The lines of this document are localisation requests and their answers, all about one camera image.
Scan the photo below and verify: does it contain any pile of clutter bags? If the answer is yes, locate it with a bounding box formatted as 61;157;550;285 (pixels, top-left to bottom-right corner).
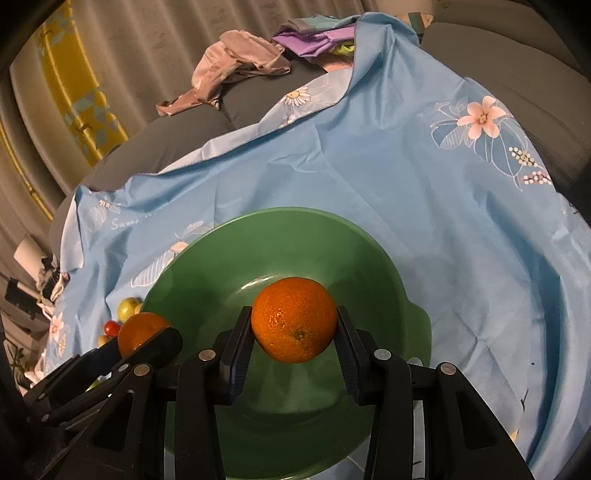
36;256;70;304

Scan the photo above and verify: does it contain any orange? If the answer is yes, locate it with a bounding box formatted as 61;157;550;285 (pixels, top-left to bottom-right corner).
117;312;170;358
250;277;338;364

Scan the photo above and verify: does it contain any yellow patterned curtain panel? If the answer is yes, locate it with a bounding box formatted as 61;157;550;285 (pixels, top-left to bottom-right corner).
35;1;128;166

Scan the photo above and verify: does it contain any oval green fruit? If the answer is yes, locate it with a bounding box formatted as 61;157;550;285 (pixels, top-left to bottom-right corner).
87;379;101;391

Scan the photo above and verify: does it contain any red cherry tomato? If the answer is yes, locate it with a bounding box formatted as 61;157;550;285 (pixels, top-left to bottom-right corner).
103;320;121;338

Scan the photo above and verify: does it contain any white paper roll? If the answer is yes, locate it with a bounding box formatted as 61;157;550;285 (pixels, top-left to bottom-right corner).
13;236;45;278

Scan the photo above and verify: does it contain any small tan round fruit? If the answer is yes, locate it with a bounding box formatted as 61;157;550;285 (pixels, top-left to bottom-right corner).
97;335;110;347

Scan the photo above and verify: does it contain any light blue floral cloth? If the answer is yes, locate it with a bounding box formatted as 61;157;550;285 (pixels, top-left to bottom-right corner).
45;14;590;479

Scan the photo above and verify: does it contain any purple folded cloth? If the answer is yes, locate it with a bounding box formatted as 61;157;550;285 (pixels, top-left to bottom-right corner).
271;15;359;60

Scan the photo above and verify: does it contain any pink crumpled garment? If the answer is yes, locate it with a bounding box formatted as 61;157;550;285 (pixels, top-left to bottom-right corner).
155;30;290;117

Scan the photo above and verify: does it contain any round green fruit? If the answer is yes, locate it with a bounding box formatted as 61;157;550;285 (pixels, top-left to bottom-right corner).
117;297;142;323

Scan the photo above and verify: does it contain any green plastic bowl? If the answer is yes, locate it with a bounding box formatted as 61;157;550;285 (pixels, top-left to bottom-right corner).
143;208;432;479

